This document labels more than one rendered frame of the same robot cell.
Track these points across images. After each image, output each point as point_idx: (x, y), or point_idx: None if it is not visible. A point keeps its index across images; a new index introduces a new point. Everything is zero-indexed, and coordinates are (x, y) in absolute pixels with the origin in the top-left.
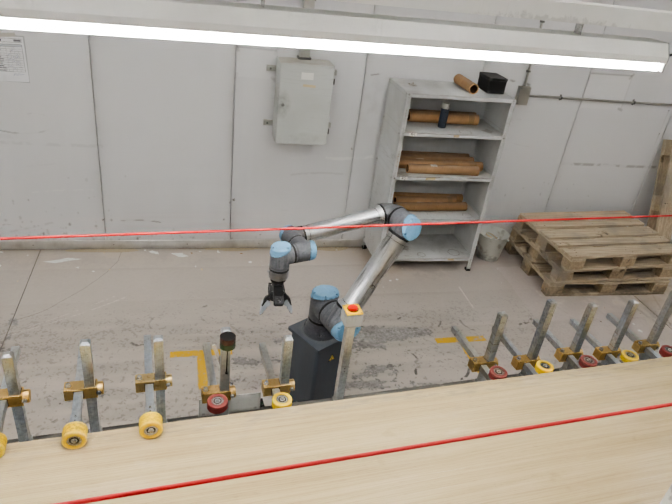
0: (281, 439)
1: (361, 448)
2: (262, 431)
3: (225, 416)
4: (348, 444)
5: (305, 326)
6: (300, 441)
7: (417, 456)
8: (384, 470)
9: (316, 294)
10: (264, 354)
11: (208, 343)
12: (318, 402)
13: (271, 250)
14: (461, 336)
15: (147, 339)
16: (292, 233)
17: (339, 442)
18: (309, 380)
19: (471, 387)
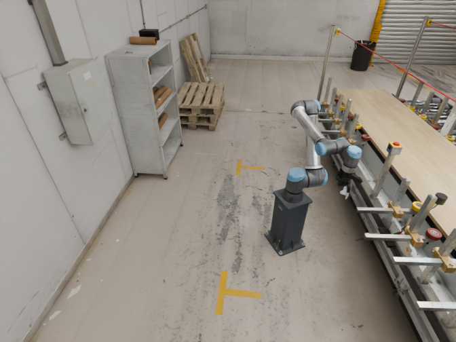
0: (451, 211)
1: (441, 185)
2: (449, 217)
3: (445, 231)
4: (441, 188)
5: (294, 199)
6: (448, 204)
7: (436, 170)
8: (452, 181)
9: (302, 176)
10: (369, 209)
11: (366, 234)
12: (375, 204)
13: (358, 155)
14: (332, 140)
15: (400, 259)
16: (332, 143)
17: (441, 191)
18: (302, 221)
19: (380, 145)
